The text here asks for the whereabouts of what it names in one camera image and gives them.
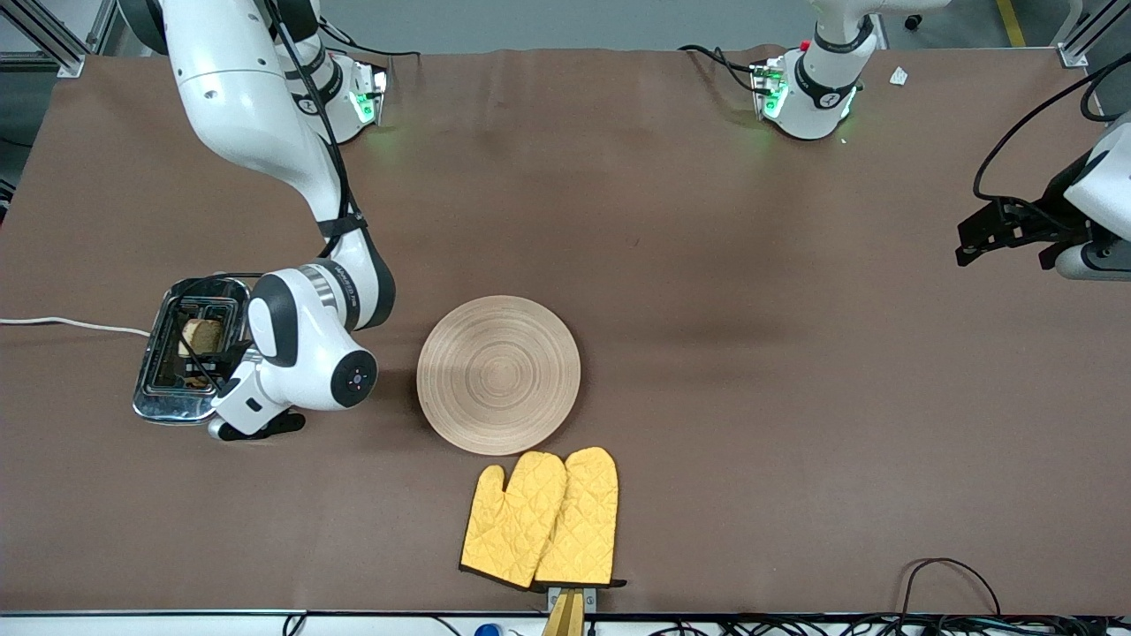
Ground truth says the brown bread slice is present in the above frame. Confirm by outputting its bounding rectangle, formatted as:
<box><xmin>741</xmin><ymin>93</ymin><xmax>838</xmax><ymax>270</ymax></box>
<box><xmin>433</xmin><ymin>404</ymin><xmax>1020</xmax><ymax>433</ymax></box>
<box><xmin>179</xmin><ymin>318</ymin><xmax>225</xmax><ymax>359</ymax></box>

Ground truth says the round wooden plate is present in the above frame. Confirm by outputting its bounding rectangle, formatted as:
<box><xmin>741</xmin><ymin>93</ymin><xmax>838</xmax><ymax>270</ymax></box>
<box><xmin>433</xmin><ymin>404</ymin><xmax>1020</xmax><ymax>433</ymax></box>
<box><xmin>417</xmin><ymin>295</ymin><xmax>582</xmax><ymax>457</ymax></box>

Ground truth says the chrome and beige toaster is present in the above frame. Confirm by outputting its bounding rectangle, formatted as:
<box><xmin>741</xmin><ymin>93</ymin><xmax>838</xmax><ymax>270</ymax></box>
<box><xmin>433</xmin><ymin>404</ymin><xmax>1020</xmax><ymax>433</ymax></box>
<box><xmin>133</xmin><ymin>270</ymin><xmax>295</xmax><ymax>441</ymax></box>

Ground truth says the yellow floor tape strip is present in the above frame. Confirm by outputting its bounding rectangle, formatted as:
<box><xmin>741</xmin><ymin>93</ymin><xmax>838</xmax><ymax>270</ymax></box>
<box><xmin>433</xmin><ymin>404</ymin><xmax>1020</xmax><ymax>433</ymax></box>
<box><xmin>997</xmin><ymin>0</ymin><xmax>1029</xmax><ymax>48</ymax></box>

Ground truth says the brown table cover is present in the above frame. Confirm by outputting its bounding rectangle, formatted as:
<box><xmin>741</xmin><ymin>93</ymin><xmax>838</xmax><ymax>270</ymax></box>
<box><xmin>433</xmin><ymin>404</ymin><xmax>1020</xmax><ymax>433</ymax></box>
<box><xmin>0</xmin><ymin>44</ymin><xmax>1131</xmax><ymax>617</ymax></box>

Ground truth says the yellow quilted oven mitt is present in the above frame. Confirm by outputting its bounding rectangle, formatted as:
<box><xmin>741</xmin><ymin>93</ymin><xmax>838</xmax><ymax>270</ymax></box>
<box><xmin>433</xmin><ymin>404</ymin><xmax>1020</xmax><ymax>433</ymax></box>
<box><xmin>459</xmin><ymin>450</ymin><xmax>568</xmax><ymax>590</ymax></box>
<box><xmin>534</xmin><ymin>446</ymin><xmax>627</xmax><ymax>588</ymax></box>

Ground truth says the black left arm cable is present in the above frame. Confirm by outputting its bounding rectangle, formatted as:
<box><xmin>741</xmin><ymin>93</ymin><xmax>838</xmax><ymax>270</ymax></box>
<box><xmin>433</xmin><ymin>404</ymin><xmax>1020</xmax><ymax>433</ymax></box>
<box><xmin>973</xmin><ymin>53</ymin><xmax>1131</xmax><ymax>206</ymax></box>

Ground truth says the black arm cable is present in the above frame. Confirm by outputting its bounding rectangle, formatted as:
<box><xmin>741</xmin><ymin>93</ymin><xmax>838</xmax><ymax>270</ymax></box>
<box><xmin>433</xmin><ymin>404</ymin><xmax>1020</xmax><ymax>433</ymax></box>
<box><xmin>168</xmin><ymin>0</ymin><xmax>365</xmax><ymax>391</ymax></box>
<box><xmin>973</xmin><ymin>53</ymin><xmax>1131</xmax><ymax>206</ymax></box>

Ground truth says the white toaster power cord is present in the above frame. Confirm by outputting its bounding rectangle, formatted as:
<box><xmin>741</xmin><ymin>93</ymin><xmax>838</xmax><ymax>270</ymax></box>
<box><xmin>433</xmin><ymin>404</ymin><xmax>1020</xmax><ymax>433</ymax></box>
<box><xmin>0</xmin><ymin>316</ymin><xmax>153</xmax><ymax>338</ymax></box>

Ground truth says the aluminium frame profile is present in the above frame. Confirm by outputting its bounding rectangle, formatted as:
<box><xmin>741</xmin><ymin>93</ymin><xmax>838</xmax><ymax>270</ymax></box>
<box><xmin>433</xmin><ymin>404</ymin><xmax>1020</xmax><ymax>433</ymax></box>
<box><xmin>0</xmin><ymin>0</ymin><xmax>120</xmax><ymax>80</ymax></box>
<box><xmin>1056</xmin><ymin>0</ymin><xmax>1131</xmax><ymax>69</ymax></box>

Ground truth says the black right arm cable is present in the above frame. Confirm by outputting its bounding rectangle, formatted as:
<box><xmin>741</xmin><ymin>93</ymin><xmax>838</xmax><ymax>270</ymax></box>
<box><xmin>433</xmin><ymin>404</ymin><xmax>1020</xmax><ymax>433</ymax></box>
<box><xmin>168</xmin><ymin>0</ymin><xmax>365</xmax><ymax>391</ymax></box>

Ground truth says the black left base cable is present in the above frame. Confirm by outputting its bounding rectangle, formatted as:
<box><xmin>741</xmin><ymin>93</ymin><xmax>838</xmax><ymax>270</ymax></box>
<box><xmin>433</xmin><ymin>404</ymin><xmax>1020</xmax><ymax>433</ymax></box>
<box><xmin>679</xmin><ymin>44</ymin><xmax>763</xmax><ymax>95</ymax></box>

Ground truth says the black base cable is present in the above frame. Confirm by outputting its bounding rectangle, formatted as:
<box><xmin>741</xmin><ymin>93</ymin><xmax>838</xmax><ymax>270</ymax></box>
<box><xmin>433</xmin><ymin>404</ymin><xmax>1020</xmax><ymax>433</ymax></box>
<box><xmin>679</xmin><ymin>44</ymin><xmax>763</xmax><ymax>95</ymax></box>
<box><xmin>318</xmin><ymin>22</ymin><xmax>423</xmax><ymax>61</ymax></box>

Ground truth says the black looped cable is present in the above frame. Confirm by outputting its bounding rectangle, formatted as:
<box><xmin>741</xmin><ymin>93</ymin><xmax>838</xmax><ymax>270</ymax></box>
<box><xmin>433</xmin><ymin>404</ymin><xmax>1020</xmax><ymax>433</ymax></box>
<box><xmin>897</xmin><ymin>557</ymin><xmax>1004</xmax><ymax>619</ymax></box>

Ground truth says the black right base cable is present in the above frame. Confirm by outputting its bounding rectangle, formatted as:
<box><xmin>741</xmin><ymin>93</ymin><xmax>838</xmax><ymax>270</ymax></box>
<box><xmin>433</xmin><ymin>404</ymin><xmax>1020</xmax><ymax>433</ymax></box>
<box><xmin>318</xmin><ymin>22</ymin><xmax>423</xmax><ymax>61</ymax></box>

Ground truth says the black cable bundle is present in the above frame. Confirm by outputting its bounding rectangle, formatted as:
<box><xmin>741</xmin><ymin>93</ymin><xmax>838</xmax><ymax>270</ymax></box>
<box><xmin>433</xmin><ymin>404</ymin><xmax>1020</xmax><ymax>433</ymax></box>
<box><xmin>654</xmin><ymin>614</ymin><xmax>1131</xmax><ymax>636</ymax></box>

